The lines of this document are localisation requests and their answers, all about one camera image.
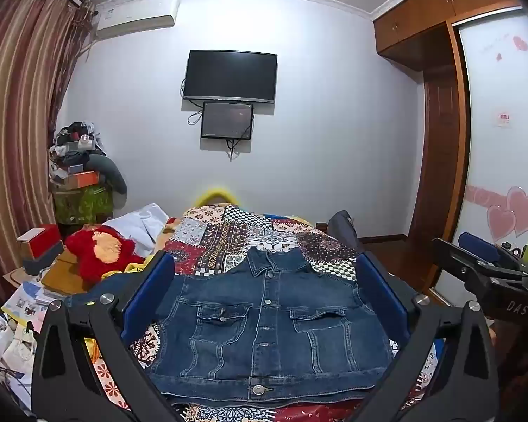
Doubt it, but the striped brown curtain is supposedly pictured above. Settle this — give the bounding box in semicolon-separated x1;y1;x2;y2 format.
0;0;94;314

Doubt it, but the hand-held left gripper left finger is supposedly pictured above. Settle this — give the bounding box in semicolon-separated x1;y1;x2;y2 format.
31;252;182;422

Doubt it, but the small black wall monitor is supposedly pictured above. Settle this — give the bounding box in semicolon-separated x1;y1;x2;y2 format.
201;101;255;140

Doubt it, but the blue denim jacket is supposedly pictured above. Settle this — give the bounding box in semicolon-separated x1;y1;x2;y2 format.
64;247;395;406

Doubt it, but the black wall television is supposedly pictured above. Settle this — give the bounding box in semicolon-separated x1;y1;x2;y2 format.
182;50;278;105

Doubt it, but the yellow pillow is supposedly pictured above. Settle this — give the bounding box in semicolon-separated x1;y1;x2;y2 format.
193;186;241;210

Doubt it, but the pile of printed papers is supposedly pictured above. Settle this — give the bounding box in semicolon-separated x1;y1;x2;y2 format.
0;280;63;390

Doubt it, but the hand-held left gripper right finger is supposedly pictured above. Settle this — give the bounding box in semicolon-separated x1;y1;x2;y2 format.
356;252;501;422

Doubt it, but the red box with white lid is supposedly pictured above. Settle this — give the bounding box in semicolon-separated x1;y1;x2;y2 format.
17;224;63;260

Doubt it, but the brown cardboard sheet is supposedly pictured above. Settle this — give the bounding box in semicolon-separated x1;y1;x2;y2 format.
41;254;89;296

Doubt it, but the white air conditioner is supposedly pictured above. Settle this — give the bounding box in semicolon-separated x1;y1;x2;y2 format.
92;0;181;41

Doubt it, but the white paper bag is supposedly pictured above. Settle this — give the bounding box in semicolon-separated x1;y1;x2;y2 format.
2;324;41;375

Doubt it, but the wooden wardrobe cabinet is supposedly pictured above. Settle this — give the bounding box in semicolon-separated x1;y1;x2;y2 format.
372;0;525;72

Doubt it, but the pink heart sticker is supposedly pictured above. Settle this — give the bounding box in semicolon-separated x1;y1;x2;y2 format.
486;186;528;243

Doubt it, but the orange box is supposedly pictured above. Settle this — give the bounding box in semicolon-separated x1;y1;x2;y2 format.
66;170;100;190

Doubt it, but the patchwork printed blanket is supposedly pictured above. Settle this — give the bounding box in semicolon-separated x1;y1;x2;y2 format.
88;204;441;422

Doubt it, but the green printed bag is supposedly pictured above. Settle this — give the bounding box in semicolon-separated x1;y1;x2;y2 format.
52;184;115;226

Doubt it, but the red plush toy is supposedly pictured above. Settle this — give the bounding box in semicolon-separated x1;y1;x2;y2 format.
65;225;147;283

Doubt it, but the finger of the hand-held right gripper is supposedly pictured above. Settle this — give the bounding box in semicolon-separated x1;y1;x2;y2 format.
430;237;528;293
458;231;521;270

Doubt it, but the pile of clothes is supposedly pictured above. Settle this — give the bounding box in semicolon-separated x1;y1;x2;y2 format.
48;120;128;195

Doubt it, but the white cloth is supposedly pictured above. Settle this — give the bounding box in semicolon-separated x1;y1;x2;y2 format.
107;203;171;256

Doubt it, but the brown wooden door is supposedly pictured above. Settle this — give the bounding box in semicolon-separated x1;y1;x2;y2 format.
406;22;472;309

